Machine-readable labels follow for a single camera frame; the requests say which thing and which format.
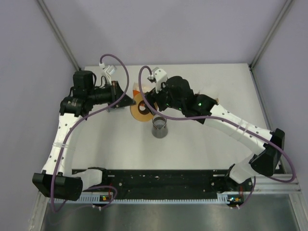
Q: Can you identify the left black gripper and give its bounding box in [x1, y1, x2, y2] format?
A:
[87, 80, 135, 108]

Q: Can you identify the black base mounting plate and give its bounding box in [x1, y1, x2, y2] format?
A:
[90, 169, 253, 199]

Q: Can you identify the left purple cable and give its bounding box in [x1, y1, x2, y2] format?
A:
[50, 53, 130, 214]

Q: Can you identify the aluminium frame rail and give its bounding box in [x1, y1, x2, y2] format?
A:
[254, 176, 301, 194]

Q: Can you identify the orange white coffee filter bag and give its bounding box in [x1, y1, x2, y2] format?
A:
[132, 82, 152, 97]

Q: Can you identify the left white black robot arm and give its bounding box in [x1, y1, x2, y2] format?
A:
[32, 70, 136, 201]

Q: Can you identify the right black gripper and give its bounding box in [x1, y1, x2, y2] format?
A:
[144, 81, 184, 116]

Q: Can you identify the grey slotted cable duct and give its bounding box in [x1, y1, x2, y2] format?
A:
[79, 193, 244, 205]

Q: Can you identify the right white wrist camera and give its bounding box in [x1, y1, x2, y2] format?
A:
[147, 67, 168, 93]

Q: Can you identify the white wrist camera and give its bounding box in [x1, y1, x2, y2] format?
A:
[147, 67, 168, 93]
[99, 63, 117, 85]

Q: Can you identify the grey metal cone filter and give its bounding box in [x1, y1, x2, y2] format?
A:
[106, 108, 124, 113]

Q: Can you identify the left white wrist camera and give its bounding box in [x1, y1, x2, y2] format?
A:
[99, 63, 117, 85]

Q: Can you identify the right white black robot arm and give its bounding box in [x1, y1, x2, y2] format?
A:
[145, 74, 285, 191]

